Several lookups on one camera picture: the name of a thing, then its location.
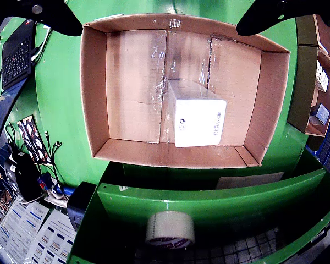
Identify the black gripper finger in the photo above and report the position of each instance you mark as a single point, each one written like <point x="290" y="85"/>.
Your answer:
<point x="258" y="19"/>
<point x="57" y="19"/>

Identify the tall white product box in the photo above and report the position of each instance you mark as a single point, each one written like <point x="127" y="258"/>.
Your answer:
<point x="199" y="121"/>

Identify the white box black spot print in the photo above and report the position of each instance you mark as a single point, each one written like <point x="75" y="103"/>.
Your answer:
<point x="321" y="75"/>

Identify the large shallow cardboard tray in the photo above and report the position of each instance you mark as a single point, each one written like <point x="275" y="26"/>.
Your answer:
<point x="134" y="82"/>

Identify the small blue logo box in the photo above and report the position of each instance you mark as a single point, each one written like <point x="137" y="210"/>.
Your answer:
<point x="323" y="113"/>

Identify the black laptop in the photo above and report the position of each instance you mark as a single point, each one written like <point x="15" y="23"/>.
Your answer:
<point x="16" y="57"/>

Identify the black patterned card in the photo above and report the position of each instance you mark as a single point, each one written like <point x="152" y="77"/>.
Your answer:
<point x="31" y="137"/>

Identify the black bag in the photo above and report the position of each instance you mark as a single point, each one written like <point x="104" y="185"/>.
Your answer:
<point x="26" y="177"/>

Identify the small blue red object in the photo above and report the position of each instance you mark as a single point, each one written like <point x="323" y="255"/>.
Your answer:
<point x="45" y="181"/>

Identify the blue tube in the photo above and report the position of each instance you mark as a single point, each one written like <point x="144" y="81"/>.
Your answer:
<point x="66" y="189"/>

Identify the white cloth rag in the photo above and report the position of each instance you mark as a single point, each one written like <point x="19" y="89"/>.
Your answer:
<point x="56" y="198"/>

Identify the green metal cabinet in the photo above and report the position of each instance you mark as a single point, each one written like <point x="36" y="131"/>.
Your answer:
<point x="209" y="202"/>

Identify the printed white instruction sheet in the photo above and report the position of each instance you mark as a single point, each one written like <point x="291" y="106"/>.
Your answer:
<point x="55" y="233"/>
<point x="16" y="228"/>

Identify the clear packing tape roll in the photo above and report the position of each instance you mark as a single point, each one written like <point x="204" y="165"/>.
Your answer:
<point x="167" y="225"/>

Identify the black grid floor mat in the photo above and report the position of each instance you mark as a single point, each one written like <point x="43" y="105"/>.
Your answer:
<point x="236" y="248"/>

